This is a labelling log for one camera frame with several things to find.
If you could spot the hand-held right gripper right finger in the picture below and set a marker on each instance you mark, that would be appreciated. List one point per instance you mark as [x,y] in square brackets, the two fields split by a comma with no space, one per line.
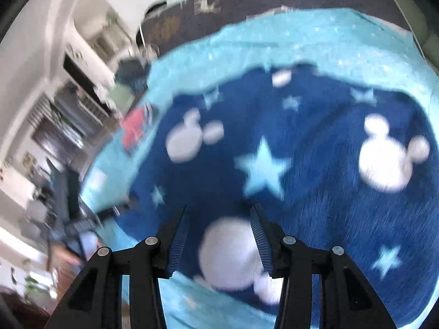
[260,246]

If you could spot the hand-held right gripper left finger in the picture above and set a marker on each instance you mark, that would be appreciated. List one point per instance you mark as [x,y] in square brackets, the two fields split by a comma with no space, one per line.
[178,243]

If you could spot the blue fleece pajama top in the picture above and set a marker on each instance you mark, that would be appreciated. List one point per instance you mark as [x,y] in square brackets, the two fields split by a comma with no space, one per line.
[308,137]

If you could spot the pile of dark clothes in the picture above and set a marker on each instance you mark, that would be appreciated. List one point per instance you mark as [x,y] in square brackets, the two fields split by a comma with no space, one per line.
[133,72]

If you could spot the red cloth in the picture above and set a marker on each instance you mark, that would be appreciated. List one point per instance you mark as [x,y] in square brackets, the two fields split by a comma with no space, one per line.
[135,126]

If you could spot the green cushion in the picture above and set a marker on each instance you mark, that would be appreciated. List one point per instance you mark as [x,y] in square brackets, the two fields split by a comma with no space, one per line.
[120,96]

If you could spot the white shelf rack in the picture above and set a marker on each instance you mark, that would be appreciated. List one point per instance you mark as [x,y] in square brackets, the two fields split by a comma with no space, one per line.
[91,106]

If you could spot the light blue star blanket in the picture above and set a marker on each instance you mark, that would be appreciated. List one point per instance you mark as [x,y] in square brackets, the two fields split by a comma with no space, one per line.
[308,37]

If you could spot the dark deer print mattress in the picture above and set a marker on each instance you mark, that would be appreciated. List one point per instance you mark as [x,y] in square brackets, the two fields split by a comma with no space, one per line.
[240,0]

